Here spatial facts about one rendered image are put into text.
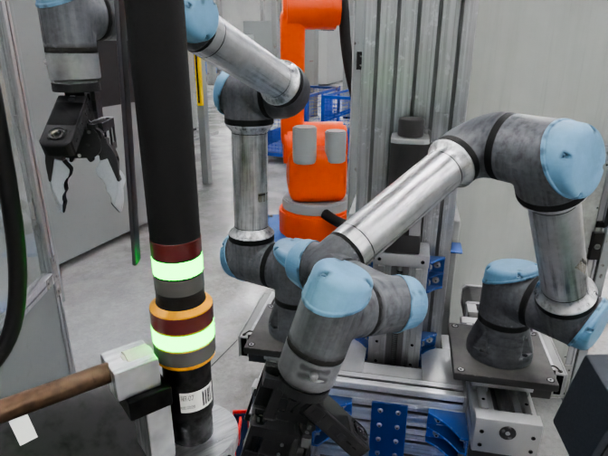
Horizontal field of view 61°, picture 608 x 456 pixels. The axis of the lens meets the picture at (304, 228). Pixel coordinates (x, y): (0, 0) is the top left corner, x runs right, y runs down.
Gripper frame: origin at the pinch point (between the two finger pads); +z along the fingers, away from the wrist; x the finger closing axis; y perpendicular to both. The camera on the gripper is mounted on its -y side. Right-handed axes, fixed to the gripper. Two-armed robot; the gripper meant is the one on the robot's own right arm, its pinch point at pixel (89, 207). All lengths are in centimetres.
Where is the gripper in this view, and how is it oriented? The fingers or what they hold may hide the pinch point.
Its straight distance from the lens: 93.0
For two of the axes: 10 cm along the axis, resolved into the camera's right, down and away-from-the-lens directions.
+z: 0.0, 9.4, 3.5
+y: -0.4, -3.5, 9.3
